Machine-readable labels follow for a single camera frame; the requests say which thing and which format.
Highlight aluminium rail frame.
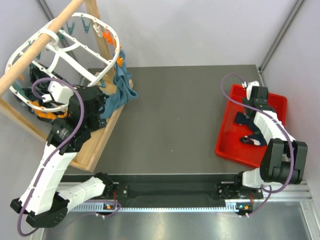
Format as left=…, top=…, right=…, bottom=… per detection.
left=31, top=181, right=320, bottom=240

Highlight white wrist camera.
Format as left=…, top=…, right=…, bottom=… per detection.
left=42, top=81, right=74, bottom=105
left=241, top=81, right=260, bottom=100

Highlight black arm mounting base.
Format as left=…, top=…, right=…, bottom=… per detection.
left=73, top=173, right=264, bottom=218

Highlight teal blue garment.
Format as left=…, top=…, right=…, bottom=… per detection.
left=100, top=50, right=138, bottom=119

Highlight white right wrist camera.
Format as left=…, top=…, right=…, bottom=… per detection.
left=241, top=81, right=260, bottom=100

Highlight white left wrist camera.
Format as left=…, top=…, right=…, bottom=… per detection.
left=42, top=81, right=74, bottom=105

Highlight wooden rack frame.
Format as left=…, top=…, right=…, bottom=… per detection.
left=4, top=0, right=124, bottom=172

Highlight dark leaf-print shorts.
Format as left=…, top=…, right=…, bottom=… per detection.
left=14, top=62, right=108, bottom=133

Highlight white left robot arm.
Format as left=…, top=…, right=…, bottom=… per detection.
left=10, top=86, right=114, bottom=229

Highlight red plastic bin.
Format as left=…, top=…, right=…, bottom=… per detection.
left=215, top=84, right=288, bottom=168

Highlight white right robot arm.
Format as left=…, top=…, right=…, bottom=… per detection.
left=233, top=81, right=308, bottom=198

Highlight white round clip hanger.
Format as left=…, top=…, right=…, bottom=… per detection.
left=5, top=12, right=125, bottom=118

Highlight navy sock with yellow tag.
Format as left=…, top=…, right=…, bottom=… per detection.
left=240, top=133, right=267, bottom=147

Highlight wooden round rod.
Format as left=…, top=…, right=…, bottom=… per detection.
left=0, top=0, right=84, bottom=97

